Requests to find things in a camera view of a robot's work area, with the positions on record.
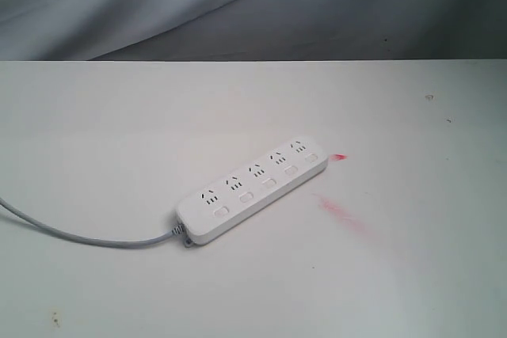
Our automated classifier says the grey power cable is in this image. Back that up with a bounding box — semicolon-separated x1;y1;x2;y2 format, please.
0;196;186;250

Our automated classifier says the white five-outlet power strip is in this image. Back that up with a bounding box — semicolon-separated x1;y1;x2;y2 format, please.
175;136;328;245

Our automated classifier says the grey backdrop cloth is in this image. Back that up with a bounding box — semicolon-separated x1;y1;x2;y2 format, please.
1;0;506;61

